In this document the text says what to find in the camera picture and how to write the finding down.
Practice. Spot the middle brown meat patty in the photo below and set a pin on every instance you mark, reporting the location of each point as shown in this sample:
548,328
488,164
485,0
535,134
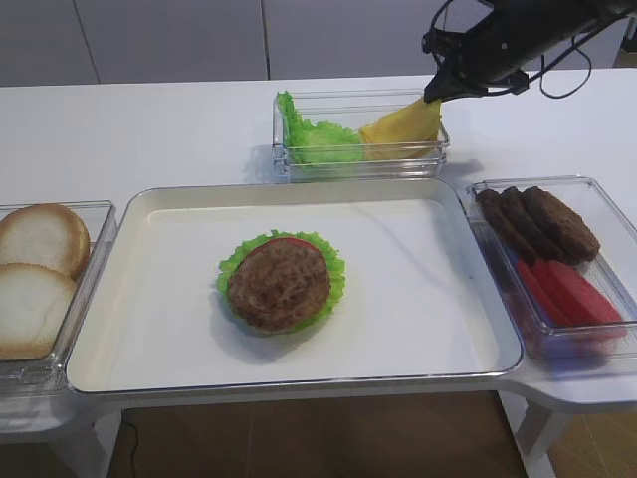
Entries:
514,210

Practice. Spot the brown meat patty on tray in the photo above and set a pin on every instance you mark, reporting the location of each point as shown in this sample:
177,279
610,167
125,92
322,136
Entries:
274,296

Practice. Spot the right brown meat patty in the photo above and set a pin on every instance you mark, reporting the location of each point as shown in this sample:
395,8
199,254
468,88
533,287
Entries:
561,224

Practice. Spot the bun half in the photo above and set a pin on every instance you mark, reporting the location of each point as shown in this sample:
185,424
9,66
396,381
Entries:
34,303
48,235

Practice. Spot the green lettuce leaf on tray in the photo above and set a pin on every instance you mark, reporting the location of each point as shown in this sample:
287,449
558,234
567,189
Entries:
335,265

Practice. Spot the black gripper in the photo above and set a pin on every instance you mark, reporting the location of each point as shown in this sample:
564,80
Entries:
491,53

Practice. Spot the middle red tomato slice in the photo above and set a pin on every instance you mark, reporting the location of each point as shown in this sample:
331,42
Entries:
564,285

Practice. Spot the red tomato slice on tray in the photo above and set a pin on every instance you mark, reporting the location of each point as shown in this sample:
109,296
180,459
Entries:
281,247

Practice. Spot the green lettuce in container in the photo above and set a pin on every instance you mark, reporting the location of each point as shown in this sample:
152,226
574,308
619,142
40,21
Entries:
316,142

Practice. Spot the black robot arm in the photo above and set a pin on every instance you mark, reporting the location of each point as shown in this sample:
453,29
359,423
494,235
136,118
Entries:
600,15

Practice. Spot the left red tomato slice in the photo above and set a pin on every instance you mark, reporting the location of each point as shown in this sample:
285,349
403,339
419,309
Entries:
554,315

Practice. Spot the back bun half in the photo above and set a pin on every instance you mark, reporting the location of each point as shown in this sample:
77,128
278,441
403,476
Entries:
48,235

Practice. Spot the clear patty tomato container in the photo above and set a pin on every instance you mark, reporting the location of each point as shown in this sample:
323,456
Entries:
612,272

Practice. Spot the yellow cheese slice stack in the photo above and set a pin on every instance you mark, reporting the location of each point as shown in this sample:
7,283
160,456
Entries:
391,151

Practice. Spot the clear bun container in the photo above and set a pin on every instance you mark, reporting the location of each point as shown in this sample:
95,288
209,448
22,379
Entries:
24,376

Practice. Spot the front right bun half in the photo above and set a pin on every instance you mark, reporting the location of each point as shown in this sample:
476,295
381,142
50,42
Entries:
34,303

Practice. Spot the right red tomato slice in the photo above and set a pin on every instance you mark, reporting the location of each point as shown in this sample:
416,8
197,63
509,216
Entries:
605,313

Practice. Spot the cream rectangular serving tray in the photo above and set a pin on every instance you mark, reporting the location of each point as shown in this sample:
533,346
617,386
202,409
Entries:
419,302

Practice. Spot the clear lettuce cheese container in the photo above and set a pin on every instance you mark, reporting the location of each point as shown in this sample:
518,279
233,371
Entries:
354,109

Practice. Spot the left brown meat patty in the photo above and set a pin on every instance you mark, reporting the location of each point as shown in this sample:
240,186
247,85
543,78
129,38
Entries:
490,204

